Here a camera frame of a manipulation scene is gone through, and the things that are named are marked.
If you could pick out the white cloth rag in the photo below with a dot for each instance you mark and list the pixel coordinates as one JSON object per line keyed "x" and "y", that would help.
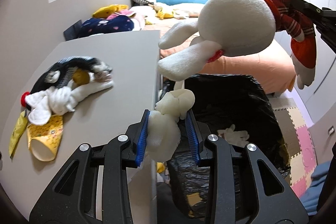
{"x": 60, "y": 101}

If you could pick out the pink blanket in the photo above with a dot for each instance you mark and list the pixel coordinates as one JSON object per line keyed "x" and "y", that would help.
{"x": 137, "y": 18}

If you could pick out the yellow paper snack cup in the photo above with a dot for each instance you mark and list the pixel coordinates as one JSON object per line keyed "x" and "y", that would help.
{"x": 44, "y": 141}

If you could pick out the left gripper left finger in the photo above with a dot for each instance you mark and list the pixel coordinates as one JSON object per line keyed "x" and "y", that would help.
{"x": 137, "y": 134}

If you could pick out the black trash bag bin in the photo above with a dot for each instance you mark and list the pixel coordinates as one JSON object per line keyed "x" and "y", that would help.
{"x": 222, "y": 101}

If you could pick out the yellow duck plush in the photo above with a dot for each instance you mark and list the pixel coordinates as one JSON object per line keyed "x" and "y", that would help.
{"x": 164, "y": 14}

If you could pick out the orange bed cover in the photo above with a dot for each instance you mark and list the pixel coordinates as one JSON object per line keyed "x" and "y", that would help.
{"x": 272, "y": 68}

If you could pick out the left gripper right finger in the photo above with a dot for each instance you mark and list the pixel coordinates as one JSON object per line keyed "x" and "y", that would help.
{"x": 197, "y": 133}

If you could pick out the colourful foam floor mat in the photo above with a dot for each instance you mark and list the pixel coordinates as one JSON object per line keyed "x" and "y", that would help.
{"x": 298, "y": 141}

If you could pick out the red pompom ball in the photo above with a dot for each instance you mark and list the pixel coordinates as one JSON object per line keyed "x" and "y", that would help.
{"x": 23, "y": 99}

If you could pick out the white bunny plush toy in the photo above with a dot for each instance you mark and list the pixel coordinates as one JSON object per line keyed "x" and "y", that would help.
{"x": 239, "y": 28}

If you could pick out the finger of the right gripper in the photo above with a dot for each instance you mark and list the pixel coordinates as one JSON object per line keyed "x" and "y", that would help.
{"x": 323, "y": 18}

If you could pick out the black wall socket panel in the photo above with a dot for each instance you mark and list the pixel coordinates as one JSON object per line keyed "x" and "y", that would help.
{"x": 72, "y": 32}

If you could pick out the yellow plush pillow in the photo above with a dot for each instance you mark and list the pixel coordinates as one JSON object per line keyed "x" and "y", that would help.
{"x": 106, "y": 11}

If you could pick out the blue fish plush toy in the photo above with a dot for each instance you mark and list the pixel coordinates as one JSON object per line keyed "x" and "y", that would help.
{"x": 62, "y": 72}

